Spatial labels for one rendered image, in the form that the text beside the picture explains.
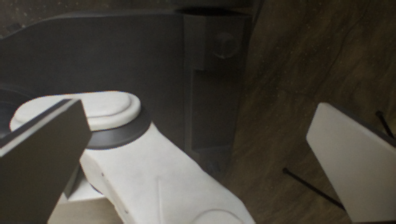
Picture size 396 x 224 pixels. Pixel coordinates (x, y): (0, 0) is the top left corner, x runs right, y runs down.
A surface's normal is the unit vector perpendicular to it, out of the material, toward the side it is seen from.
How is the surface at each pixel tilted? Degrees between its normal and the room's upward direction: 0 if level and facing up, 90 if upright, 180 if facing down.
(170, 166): 90
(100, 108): 90
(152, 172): 90
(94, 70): 0
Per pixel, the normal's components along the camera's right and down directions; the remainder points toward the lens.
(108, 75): 0.22, 0.51
